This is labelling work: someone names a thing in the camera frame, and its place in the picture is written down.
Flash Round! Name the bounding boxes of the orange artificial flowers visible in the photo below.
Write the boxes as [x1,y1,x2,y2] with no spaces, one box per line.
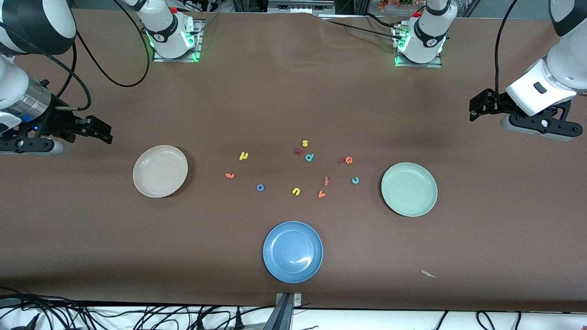
[378,0,425,10]

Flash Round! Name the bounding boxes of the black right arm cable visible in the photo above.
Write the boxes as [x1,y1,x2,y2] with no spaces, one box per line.
[0,0,152,113]

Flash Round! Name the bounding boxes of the blue plate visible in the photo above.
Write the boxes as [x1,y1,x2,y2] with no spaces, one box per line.
[262,221,324,284]

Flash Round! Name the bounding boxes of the grey power strip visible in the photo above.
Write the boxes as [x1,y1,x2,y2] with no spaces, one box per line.
[267,0,336,13]

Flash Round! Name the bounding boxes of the beige brown plate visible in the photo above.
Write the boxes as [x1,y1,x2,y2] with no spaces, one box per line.
[133,145,189,198]

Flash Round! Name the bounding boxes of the metal table clamp bracket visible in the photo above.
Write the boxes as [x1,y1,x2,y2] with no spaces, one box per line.
[262,292,303,330]

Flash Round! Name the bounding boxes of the black base power cable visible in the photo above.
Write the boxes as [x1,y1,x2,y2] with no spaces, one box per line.
[321,13,406,42]

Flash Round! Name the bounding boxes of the brown table cover sheet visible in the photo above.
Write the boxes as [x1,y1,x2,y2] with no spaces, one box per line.
[0,8,587,313]

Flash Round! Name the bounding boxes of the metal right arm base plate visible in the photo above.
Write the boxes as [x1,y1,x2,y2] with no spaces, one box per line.
[152,19,203,63]

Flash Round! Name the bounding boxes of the pale green plate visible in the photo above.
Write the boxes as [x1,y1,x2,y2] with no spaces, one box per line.
[381,162,438,217]

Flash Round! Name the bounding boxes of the black floor cable bundle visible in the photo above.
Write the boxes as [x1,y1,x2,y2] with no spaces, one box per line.
[0,286,138,330]
[433,311,523,330]
[138,306,276,330]

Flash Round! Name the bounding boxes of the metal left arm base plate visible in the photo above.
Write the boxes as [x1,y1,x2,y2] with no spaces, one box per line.
[393,25,443,69]

